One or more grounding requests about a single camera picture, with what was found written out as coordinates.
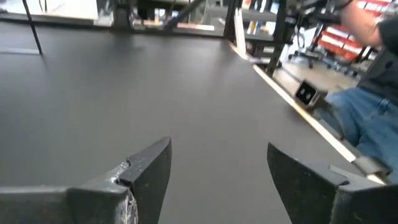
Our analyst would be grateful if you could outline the aluminium extrusion bars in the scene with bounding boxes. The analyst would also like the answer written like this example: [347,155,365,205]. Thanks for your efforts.
[233,7,249,55]

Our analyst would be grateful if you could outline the black office chair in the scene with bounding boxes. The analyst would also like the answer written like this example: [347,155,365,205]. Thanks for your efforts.
[287,23,335,70]

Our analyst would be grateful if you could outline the black table-level camera box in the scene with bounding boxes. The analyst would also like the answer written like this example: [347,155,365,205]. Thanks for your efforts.
[293,79,330,110]

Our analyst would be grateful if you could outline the person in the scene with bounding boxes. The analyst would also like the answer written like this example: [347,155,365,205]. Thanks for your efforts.
[317,0,398,184]

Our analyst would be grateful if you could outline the red storage rack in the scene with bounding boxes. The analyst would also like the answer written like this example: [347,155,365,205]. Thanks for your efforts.
[317,0,392,62]

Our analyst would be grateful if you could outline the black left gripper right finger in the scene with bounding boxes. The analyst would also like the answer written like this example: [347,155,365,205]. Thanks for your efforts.
[266,142,398,224]

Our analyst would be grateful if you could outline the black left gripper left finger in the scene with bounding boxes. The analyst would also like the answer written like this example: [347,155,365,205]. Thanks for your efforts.
[0,136,173,224]

